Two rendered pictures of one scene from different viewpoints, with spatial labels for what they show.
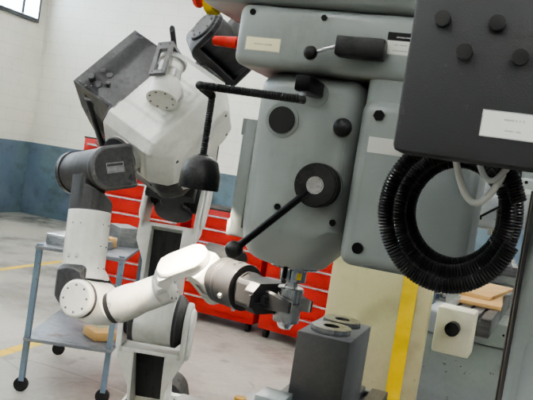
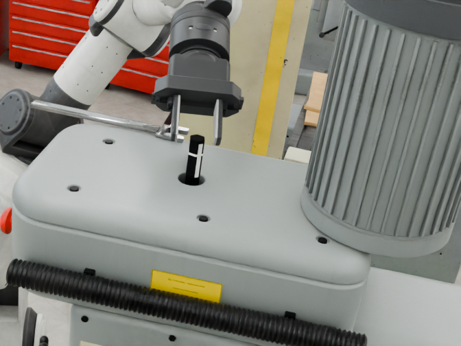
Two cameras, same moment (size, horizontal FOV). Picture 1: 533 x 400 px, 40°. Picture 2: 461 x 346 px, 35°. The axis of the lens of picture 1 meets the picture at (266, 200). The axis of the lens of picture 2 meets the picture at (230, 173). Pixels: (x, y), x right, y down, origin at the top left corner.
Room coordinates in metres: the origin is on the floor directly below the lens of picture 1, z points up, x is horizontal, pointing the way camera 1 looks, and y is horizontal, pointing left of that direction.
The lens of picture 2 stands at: (0.40, 0.10, 2.37)
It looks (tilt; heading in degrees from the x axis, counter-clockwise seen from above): 28 degrees down; 346
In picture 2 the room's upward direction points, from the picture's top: 9 degrees clockwise
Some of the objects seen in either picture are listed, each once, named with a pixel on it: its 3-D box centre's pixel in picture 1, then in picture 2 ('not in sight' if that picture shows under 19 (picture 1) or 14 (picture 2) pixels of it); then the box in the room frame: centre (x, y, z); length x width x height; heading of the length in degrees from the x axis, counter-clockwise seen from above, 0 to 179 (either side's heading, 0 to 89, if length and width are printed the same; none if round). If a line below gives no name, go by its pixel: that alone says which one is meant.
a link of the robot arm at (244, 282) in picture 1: (252, 291); not in sight; (1.33, 0.00, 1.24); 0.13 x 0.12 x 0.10; 136
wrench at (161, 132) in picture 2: not in sight; (108, 119); (1.43, 0.04, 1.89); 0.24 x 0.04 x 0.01; 69
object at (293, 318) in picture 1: (287, 306); not in sight; (1.26, -0.07, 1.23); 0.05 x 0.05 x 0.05
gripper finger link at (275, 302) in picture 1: (275, 303); not in sight; (1.24, -0.04, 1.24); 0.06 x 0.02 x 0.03; 46
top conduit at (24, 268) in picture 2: not in sight; (184, 307); (1.11, -0.05, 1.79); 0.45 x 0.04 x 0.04; 71
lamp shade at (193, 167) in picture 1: (201, 171); not in sight; (1.29, 0.12, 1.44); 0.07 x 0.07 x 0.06
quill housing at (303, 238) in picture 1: (311, 174); not in sight; (1.26, -0.07, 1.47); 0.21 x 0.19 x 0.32; 161
